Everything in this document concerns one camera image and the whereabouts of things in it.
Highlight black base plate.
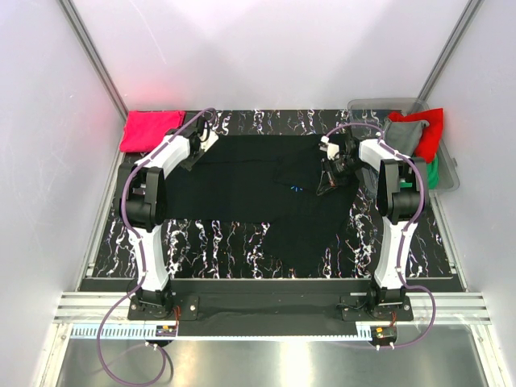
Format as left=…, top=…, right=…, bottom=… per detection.
left=127, top=277, right=414, bottom=338

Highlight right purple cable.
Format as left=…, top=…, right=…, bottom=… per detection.
left=321, top=123, right=437, bottom=350

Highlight purple cable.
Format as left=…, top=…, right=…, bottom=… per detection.
left=321, top=123, right=437, bottom=350
left=96, top=106, right=218, bottom=384

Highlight aluminium frame rail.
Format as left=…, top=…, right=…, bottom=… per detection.
left=54, top=292, right=490, bottom=324

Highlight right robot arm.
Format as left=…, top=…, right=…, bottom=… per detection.
left=318, top=135, right=428, bottom=320

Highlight right aluminium corner post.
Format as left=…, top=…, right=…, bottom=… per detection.
left=417, top=0, right=485, bottom=102

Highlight pink folded t-shirt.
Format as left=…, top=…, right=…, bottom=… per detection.
left=119, top=110, right=186, bottom=153

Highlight aluminium corner post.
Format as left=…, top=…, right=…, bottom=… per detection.
left=417, top=0, right=485, bottom=102
left=56, top=0, right=130, bottom=120

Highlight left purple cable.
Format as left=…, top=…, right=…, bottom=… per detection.
left=96, top=106, right=218, bottom=384

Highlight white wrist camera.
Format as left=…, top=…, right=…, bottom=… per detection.
left=318, top=135, right=341, bottom=161
left=198, top=127, right=218, bottom=152

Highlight red t-shirt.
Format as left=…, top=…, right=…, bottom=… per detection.
left=388, top=108, right=444, bottom=164

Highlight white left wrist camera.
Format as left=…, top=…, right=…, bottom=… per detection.
left=198, top=127, right=218, bottom=152

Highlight grey t-shirt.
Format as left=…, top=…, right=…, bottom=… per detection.
left=384, top=119, right=430, bottom=156

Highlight left aluminium corner post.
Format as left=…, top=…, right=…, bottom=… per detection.
left=56, top=0, right=130, bottom=120

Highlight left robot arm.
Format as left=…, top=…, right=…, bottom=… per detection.
left=115, top=113, right=218, bottom=319

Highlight green t-shirt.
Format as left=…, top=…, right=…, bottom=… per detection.
left=401, top=156, right=441, bottom=190

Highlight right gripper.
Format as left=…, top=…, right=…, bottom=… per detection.
left=317, top=156, right=368, bottom=196

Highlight black t-shirt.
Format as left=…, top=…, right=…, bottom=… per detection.
left=165, top=135, right=359, bottom=277

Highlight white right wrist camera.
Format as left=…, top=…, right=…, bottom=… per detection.
left=318, top=135, right=341, bottom=161

